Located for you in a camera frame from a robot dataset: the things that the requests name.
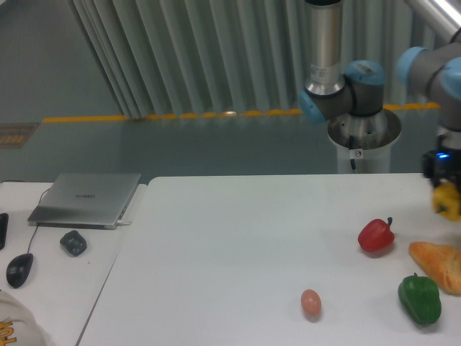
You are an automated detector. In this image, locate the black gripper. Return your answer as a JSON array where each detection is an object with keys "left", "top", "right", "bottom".
[{"left": 421, "top": 135, "right": 460, "bottom": 187}]

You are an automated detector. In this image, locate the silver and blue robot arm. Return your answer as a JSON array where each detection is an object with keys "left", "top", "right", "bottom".
[{"left": 298, "top": 1, "right": 460, "bottom": 187}]

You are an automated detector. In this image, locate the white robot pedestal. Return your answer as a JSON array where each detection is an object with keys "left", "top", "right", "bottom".
[{"left": 327, "top": 109, "right": 402, "bottom": 174}]

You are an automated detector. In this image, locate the black pedestal cable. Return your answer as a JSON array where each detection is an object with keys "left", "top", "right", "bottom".
[{"left": 347, "top": 134, "right": 357, "bottom": 172}]

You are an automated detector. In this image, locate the green bell pepper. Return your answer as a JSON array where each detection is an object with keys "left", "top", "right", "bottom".
[{"left": 398, "top": 273, "right": 442, "bottom": 326}]

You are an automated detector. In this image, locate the golden bread loaf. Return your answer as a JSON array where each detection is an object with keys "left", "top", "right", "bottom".
[{"left": 408, "top": 241, "right": 460, "bottom": 296}]

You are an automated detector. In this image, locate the yellow bell pepper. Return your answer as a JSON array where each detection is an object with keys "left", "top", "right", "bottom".
[{"left": 432, "top": 182, "right": 460, "bottom": 221}]

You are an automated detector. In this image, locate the white cap with yellow letters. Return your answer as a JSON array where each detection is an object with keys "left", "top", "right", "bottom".
[{"left": 1, "top": 290, "right": 46, "bottom": 346}]

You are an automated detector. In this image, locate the black computer mouse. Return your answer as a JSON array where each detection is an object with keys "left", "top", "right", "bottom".
[{"left": 6, "top": 253, "right": 34, "bottom": 288}]

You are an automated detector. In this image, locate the grey pleated curtain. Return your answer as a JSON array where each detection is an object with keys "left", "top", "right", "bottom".
[{"left": 70, "top": 1, "right": 444, "bottom": 119}]

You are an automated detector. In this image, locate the brown egg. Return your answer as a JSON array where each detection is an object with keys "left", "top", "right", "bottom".
[{"left": 300, "top": 289, "right": 322, "bottom": 318}]

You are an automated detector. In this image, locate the red bell pepper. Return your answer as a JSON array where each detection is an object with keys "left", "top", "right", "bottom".
[{"left": 357, "top": 217, "right": 395, "bottom": 252}]

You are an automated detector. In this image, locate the silver closed laptop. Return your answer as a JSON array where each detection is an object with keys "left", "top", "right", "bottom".
[{"left": 27, "top": 173, "right": 141, "bottom": 229}]

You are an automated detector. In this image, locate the black device at left edge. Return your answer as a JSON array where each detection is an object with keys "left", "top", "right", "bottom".
[{"left": 0, "top": 213, "right": 9, "bottom": 250}]

